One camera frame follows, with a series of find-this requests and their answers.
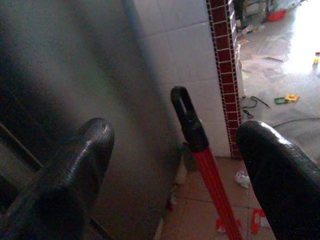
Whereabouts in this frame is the red plastic basin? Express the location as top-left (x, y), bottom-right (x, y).
top-left (266, 9), bottom-right (287, 22)

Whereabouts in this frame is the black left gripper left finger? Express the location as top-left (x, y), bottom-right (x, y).
top-left (0, 117), bottom-right (116, 240)

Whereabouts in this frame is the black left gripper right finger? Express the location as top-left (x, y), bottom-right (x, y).
top-left (235, 120), bottom-right (320, 240)

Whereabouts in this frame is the red white wrapper scrap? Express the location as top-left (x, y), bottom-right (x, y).
top-left (251, 209), bottom-right (271, 235)

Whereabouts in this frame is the yellow toy piece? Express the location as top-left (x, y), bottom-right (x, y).
top-left (284, 93), bottom-right (300, 103)

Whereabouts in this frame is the crumpled white paper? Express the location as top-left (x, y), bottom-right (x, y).
top-left (234, 170), bottom-right (251, 189)

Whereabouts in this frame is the long black floor cable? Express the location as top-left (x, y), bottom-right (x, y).
top-left (272, 116), bottom-right (320, 127)

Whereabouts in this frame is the coiled black floor cord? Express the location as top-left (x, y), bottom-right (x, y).
top-left (241, 96), bottom-right (271, 119)

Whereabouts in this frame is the small yellow capped bottle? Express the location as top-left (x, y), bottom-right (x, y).
top-left (313, 51), bottom-right (320, 74)

